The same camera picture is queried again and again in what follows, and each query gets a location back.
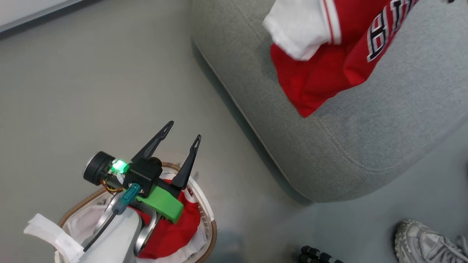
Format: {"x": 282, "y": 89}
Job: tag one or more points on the black tripod legs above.
{"x": 316, "y": 255}

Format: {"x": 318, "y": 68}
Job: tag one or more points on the red garment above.
{"x": 172, "y": 233}

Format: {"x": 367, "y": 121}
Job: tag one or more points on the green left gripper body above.
{"x": 164, "y": 204}

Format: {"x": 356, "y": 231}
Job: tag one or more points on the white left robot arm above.
{"x": 117, "y": 237}

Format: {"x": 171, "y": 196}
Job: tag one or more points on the grey fabric sofa seat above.
{"x": 365, "y": 120}

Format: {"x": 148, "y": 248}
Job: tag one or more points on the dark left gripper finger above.
{"x": 153, "y": 142}
{"x": 187, "y": 166}

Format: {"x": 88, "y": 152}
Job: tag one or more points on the round brown-rimmed laundry basket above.
{"x": 212, "y": 233}

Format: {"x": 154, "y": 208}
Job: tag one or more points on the grey sneaker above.
{"x": 427, "y": 243}

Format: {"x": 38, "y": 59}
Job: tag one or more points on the dark wall baseboard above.
{"x": 36, "y": 20}

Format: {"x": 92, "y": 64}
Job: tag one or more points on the red and white jersey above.
{"x": 318, "y": 73}

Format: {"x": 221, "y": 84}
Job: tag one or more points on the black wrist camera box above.
{"x": 144, "y": 175}

